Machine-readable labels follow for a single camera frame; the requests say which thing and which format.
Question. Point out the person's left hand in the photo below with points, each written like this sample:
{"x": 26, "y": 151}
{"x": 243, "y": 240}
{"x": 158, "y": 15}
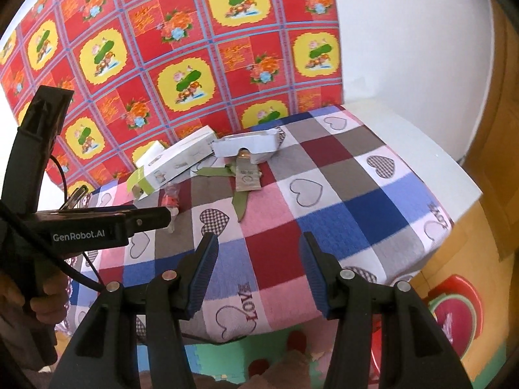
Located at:
{"x": 52, "y": 295}

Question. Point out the checkered heart blanket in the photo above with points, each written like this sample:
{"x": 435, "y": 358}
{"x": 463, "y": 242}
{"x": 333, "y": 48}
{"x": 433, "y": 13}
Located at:
{"x": 324, "y": 194}

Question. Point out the red basin green rim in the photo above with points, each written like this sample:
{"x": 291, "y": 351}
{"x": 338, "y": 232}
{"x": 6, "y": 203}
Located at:
{"x": 462, "y": 324}

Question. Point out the green ribbon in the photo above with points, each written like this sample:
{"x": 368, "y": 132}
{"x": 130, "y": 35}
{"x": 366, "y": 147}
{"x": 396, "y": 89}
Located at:
{"x": 241, "y": 206}

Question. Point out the white cardboard tray with hole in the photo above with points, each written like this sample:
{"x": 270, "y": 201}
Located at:
{"x": 263, "y": 144}

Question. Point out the red yellow floral wall cloth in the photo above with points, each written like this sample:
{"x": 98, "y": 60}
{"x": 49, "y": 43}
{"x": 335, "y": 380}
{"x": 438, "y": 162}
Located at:
{"x": 162, "y": 48}

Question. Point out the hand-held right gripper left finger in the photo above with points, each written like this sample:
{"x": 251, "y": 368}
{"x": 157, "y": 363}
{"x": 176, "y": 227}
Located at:
{"x": 204, "y": 275}

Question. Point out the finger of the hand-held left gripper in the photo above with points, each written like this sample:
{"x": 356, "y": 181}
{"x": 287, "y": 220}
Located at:
{"x": 97, "y": 210}
{"x": 150, "y": 219}

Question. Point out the long white box green end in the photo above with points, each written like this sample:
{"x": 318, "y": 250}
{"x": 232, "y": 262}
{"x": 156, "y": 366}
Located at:
{"x": 178, "y": 162}

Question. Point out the red plastic stool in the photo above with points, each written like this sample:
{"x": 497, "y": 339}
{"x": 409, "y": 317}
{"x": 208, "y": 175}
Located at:
{"x": 462, "y": 283}

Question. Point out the small clear bottle red label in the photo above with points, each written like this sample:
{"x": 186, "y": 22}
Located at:
{"x": 171, "y": 202}

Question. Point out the colourful foam mat tiles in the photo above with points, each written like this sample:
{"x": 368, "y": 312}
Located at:
{"x": 227, "y": 352}

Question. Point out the white table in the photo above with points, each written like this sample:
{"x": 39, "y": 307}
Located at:
{"x": 425, "y": 162}

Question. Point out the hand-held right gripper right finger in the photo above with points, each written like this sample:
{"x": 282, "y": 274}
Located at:
{"x": 314, "y": 275}

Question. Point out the metal spring clip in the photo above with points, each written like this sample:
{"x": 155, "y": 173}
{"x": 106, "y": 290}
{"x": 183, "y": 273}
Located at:
{"x": 77, "y": 196}

